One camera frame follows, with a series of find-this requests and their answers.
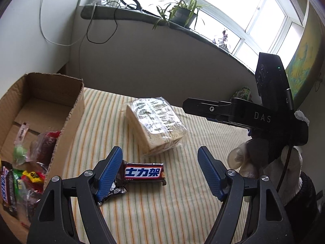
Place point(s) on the striped bed sheet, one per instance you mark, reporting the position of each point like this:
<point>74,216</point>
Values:
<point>177,208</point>

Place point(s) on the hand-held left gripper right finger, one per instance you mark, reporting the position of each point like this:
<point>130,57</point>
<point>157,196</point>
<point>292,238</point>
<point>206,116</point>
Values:
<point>210,172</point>

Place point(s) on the potted green plant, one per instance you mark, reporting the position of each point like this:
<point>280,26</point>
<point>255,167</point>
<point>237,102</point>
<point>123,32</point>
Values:
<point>182,15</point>

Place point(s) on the person's right forearm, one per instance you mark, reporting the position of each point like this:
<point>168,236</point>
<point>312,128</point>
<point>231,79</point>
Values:
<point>294,178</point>

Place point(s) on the window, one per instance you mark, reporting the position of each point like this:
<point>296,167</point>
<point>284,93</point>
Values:
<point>228,5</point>

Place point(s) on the person's right hand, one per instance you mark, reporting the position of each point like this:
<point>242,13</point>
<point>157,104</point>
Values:
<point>246,160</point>

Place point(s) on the yellow green wall poster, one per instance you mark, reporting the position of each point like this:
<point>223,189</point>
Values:
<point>304,63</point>

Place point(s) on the black and white snack packet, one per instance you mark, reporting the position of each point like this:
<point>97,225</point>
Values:
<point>116,188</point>

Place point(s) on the green printed packet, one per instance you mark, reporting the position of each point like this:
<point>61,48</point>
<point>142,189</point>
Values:
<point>243,92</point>

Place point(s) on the yellow candy packet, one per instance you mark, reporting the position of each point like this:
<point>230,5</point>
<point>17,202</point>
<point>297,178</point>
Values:
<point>33,176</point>

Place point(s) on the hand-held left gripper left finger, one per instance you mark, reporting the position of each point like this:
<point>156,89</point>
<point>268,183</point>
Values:
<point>110,175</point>

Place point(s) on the green candy pink-edged packet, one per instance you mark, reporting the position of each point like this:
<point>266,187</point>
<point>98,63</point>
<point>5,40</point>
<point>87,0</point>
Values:
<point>19,153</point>

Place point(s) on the brown chocolate bar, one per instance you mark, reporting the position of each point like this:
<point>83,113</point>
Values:
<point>143,174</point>
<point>6,190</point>

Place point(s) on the dark cake clear packet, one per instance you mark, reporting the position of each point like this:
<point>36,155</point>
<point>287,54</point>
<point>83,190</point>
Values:
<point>43,147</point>

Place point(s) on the white wardrobe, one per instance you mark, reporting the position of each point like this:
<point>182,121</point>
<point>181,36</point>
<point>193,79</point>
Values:
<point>25,43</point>

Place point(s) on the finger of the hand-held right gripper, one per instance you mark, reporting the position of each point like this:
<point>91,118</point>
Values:
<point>224,121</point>
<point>210,108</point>

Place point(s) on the dark ribbed clothing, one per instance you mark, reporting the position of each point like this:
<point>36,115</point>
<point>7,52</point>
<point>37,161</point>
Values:
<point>309,198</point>

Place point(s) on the small figurine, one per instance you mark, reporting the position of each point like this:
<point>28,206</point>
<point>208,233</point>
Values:
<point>224,39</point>

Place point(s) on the sliced bread clear bag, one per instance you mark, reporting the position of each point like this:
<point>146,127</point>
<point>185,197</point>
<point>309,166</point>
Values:
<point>155,124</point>

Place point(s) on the green wrapper snack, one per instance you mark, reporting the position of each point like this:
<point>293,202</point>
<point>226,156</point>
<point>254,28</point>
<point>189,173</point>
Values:
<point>15,180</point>

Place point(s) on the cardboard box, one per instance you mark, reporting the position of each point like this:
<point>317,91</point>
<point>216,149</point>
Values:
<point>73,122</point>

